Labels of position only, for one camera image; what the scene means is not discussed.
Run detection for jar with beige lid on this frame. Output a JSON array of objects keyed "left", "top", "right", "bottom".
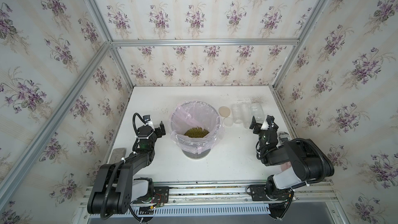
[{"left": 250, "top": 102, "right": 265, "bottom": 122}]

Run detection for beige jar lid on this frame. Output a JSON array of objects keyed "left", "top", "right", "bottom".
[{"left": 218, "top": 106, "right": 231, "bottom": 118}]

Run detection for clear jar with mung beans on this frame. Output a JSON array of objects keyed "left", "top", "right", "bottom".
[{"left": 240, "top": 103, "right": 252, "bottom": 129}]

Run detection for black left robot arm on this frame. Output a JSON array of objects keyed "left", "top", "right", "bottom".
[{"left": 87, "top": 122, "right": 166, "bottom": 220}]

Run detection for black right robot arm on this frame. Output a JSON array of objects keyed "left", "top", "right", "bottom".
[{"left": 249, "top": 115, "right": 334, "bottom": 199}]

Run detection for mung beans in bin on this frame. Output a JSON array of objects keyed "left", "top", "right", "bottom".
[{"left": 184, "top": 127, "right": 209, "bottom": 139}]

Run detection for mesh bin with plastic bag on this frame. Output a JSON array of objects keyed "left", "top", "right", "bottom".
[{"left": 170, "top": 101, "right": 224, "bottom": 160}]

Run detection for grey sponge pad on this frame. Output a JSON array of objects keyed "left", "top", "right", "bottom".
[{"left": 108, "top": 148, "right": 126, "bottom": 164}]

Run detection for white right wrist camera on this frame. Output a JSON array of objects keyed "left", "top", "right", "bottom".
[{"left": 260, "top": 120, "right": 269, "bottom": 130}]

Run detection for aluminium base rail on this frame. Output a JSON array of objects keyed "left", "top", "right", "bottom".
[{"left": 77, "top": 179, "right": 336, "bottom": 218}]

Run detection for aluminium frame crossbar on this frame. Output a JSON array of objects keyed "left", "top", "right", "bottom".
[{"left": 110, "top": 38, "right": 300, "bottom": 47}]

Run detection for aluminium frame post right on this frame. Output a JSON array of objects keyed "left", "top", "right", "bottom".
[{"left": 272, "top": 0, "right": 329, "bottom": 89}]

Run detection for aluminium frame post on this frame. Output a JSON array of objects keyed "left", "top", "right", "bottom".
[
  {"left": 85, "top": 0, "right": 134, "bottom": 90},
  {"left": 272, "top": 0, "right": 329, "bottom": 89}
]

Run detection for aluminium frame post left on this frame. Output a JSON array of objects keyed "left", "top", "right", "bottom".
[{"left": 85, "top": 0, "right": 134, "bottom": 90}]

